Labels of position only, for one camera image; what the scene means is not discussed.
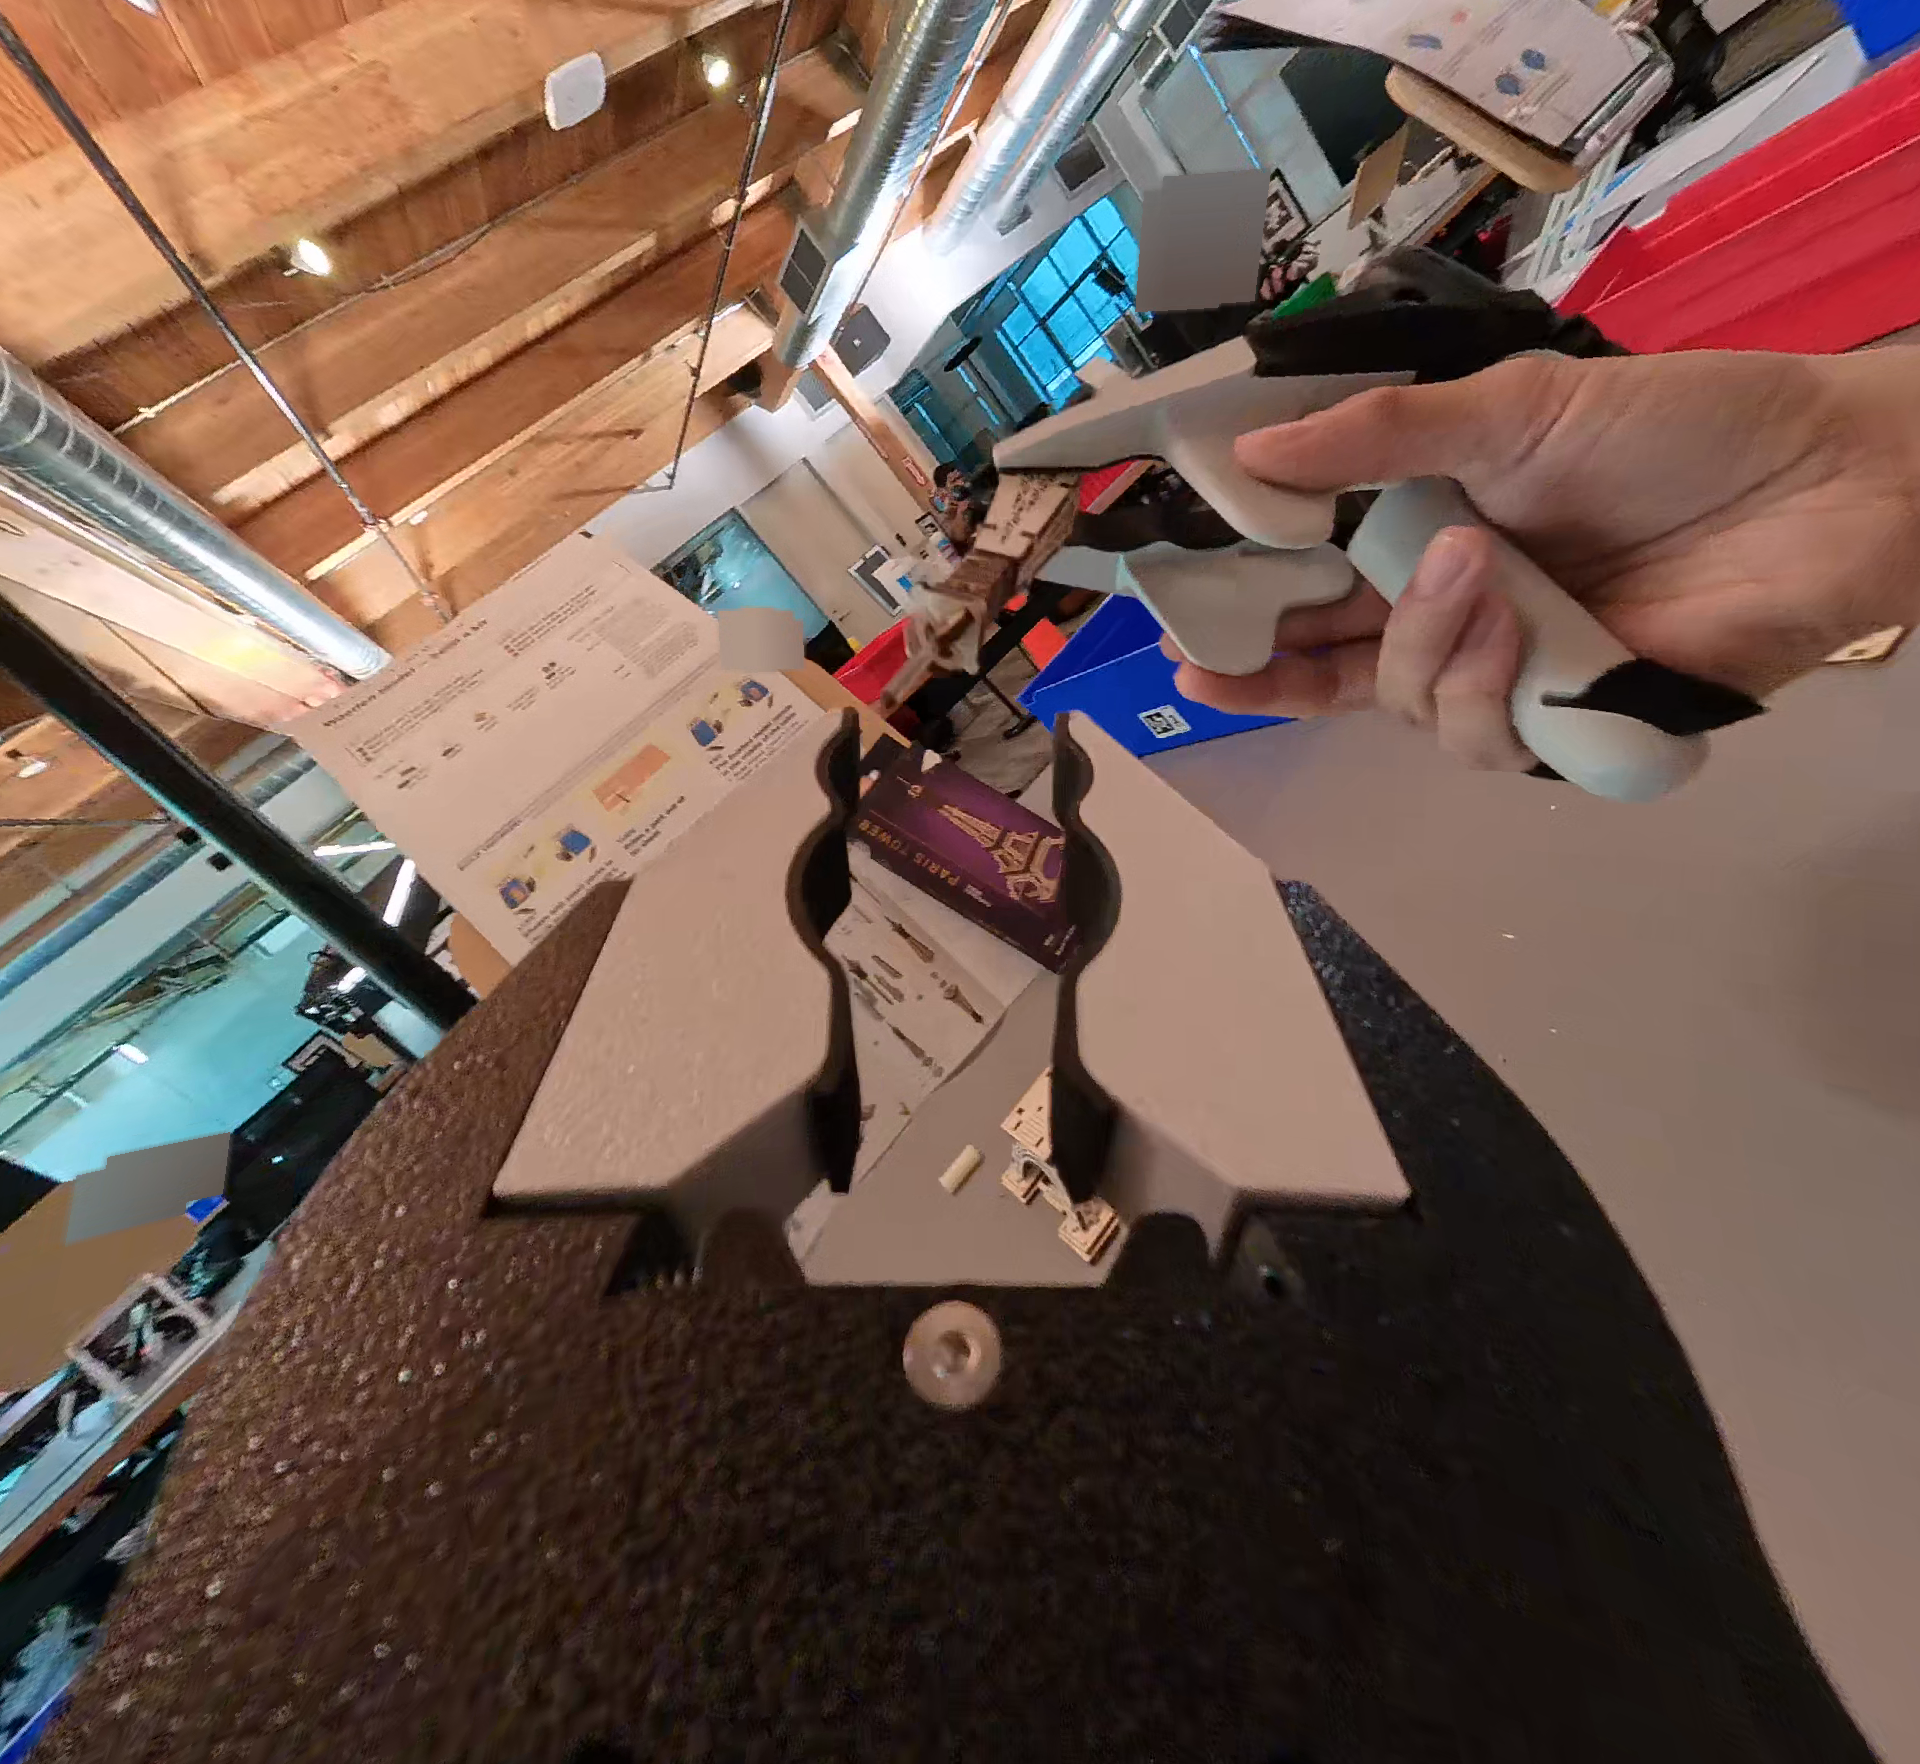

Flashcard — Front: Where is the blue bin with tag label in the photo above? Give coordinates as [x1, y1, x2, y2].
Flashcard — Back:
[1020, 594, 1294, 760]

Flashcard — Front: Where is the person's right hand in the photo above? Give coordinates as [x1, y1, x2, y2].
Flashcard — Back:
[1170, 346, 1920, 778]

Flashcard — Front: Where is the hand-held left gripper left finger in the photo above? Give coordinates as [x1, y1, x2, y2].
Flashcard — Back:
[488, 707, 867, 1247]

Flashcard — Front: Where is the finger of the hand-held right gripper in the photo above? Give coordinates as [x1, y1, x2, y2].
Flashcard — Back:
[994, 342, 1338, 555]
[1035, 541, 1359, 677]

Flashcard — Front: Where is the printed instruction poster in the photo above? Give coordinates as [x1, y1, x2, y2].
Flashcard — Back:
[292, 536, 849, 963]

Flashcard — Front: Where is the wooden tower model base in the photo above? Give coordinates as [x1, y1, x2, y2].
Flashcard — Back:
[1002, 1066, 1127, 1267]

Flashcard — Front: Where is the large red bin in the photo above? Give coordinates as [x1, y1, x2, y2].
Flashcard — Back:
[1552, 90, 1920, 359]

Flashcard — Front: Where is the printed paper sheet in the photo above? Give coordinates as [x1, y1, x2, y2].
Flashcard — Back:
[1204, 0, 1677, 153]

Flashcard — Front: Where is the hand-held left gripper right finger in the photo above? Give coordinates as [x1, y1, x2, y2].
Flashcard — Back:
[1046, 707, 1416, 1256]

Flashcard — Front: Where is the black metal post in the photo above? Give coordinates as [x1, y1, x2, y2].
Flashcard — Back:
[0, 594, 480, 1035]

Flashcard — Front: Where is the wooden tower model spire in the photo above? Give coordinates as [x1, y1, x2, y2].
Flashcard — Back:
[884, 466, 1081, 716]

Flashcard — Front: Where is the tan cardboard stand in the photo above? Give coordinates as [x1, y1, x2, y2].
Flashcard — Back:
[1387, 67, 1590, 193]

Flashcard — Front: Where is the red plastic bin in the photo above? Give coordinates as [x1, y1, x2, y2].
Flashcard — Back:
[834, 621, 919, 703]

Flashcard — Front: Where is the grey desk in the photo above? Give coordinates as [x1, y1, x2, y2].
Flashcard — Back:
[794, 624, 1920, 1764]

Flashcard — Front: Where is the purple tower model box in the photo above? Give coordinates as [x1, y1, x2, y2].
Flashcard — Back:
[855, 757, 1085, 974]

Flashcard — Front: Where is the silver air duct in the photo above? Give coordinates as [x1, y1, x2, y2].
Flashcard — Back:
[921, 0, 1337, 258]
[0, 346, 395, 681]
[773, 0, 1081, 368]

